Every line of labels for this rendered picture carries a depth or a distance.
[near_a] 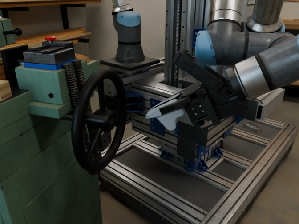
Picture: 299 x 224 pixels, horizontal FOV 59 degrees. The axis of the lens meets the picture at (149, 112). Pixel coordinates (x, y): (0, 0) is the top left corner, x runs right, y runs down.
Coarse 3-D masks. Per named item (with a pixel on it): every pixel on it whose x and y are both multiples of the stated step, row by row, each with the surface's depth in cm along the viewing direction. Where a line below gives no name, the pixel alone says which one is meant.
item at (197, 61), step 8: (176, 56) 51; (184, 56) 50; (192, 56) 51; (176, 64) 52; (184, 64) 51; (192, 64) 50; (200, 64) 51; (192, 72) 51; (200, 72) 50; (208, 72) 50; (216, 72) 54; (200, 80) 51; (208, 80) 51; (216, 80) 50; (224, 80) 52; (216, 88) 51
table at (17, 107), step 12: (96, 60) 100; (12, 84) 74; (12, 96) 65; (24, 96) 68; (0, 108) 61; (12, 108) 64; (24, 108) 68; (36, 108) 68; (48, 108) 67; (60, 108) 67; (72, 108) 72; (0, 120) 62; (12, 120) 65
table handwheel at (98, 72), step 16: (96, 80) 64; (112, 80) 75; (80, 96) 61; (80, 112) 60; (96, 112) 72; (112, 112) 73; (80, 128) 60; (96, 128) 72; (112, 128) 74; (80, 144) 61; (96, 144) 70; (112, 144) 82; (80, 160) 63
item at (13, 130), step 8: (24, 120) 69; (32, 120) 72; (40, 120) 75; (8, 128) 64; (16, 128) 67; (24, 128) 69; (0, 136) 62; (8, 136) 64; (16, 136) 67; (0, 144) 62
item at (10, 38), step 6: (0, 18) 74; (0, 24) 71; (6, 24) 73; (0, 30) 71; (6, 30) 73; (0, 36) 72; (6, 36) 74; (12, 36) 76; (0, 42) 72; (6, 42) 74; (12, 42) 76
